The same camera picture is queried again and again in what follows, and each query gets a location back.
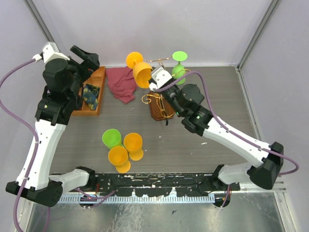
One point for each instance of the gold wire glass rack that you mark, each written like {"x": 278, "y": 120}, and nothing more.
{"x": 159, "y": 108}

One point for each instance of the orange goblet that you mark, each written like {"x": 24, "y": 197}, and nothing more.
{"x": 133, "y": 143}
{"x": 118, "y": 157}
{"x": 140, "y": 69}

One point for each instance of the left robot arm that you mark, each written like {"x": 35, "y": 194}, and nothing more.
{"x": 64, "y": 78}

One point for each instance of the maroon cloth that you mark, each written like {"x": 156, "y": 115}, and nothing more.
{"x": 121, "y": 83}

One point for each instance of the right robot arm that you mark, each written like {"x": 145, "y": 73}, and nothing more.
{"x": 262, "y": 167}

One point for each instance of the green goblet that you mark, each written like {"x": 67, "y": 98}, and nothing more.
{"x": 178, "y": 71}
{"x": 112, "y": 138}

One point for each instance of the wooden compartment tray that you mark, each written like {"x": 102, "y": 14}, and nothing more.
{"x": 96, "y": 79}

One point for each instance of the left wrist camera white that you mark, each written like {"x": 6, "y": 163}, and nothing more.
{"x": 50, "y": 52}

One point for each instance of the orange goblet front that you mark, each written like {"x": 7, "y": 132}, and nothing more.
{"x": 118, "y": 157}

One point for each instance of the blue yellow floral cloth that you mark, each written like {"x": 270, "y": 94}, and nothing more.
{"x": 90, "y": 96}

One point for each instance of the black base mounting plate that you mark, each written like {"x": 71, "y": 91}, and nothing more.
{"x": 158, "y": 184}

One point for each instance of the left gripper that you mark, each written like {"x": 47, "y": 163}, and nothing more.
{"x": 89, "y": 65}

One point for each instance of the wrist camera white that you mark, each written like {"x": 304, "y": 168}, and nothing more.
{"x": 50, "y": 52}
{"x": 159, "y": 77}

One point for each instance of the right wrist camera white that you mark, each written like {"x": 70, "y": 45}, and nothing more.
{"x": 159, "y": 77}

